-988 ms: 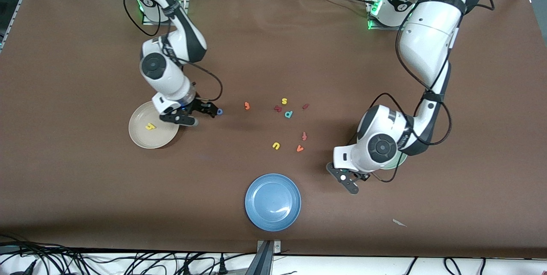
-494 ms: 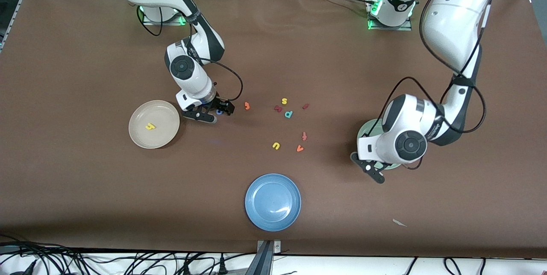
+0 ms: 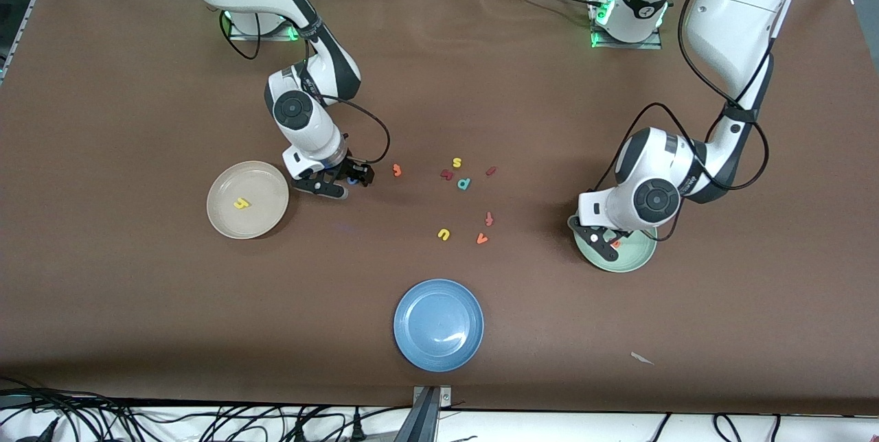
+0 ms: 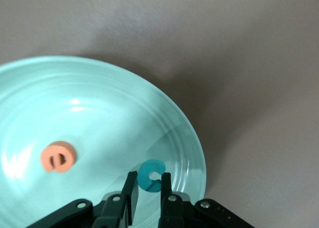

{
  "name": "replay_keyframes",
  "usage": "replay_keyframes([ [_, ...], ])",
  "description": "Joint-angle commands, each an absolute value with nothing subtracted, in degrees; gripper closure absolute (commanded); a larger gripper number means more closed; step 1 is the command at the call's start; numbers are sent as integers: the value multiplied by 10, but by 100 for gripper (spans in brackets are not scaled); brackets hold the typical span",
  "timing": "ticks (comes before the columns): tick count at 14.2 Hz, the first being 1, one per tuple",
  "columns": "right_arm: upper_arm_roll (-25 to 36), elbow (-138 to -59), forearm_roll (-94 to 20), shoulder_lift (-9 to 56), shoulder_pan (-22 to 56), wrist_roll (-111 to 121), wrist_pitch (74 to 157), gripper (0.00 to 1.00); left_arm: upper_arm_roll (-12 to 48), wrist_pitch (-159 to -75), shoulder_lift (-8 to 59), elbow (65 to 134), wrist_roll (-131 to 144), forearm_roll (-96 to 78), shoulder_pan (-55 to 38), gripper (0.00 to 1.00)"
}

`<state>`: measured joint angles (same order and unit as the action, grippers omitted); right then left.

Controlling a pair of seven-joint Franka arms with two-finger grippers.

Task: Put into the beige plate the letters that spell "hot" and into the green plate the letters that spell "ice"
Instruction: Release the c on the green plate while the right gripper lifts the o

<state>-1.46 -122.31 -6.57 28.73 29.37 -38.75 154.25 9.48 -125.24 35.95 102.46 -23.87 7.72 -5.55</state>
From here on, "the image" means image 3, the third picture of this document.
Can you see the grey metal bracket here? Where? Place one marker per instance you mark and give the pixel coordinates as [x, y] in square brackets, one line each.
[445, 397]

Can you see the blue round plate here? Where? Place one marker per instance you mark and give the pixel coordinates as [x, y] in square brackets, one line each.
[438, 325]

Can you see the beige brown round plate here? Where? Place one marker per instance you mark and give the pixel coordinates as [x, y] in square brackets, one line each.
[257, 222]

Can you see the yellow foam letter h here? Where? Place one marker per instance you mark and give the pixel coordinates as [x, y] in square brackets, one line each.
[240, 204]

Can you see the white paper scrap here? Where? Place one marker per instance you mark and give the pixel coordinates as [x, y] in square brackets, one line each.
[642, 358]

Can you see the teal foam letter p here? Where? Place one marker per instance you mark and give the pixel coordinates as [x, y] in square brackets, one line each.
[463, 184]

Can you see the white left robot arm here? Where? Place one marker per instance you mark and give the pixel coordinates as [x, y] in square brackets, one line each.
[735, 9]

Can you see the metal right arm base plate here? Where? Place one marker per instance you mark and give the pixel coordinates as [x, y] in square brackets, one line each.
[275, 38]

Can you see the light green round plate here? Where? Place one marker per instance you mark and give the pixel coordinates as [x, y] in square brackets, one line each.
[635, 257]

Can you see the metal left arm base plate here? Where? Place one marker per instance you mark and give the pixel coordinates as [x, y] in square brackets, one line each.
[645, 46]

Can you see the maroon curved foam letter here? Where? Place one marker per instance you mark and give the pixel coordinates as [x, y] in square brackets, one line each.
[446, 175]

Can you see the yellow foam letter u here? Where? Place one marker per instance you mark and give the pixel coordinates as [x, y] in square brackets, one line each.
[439, 232]

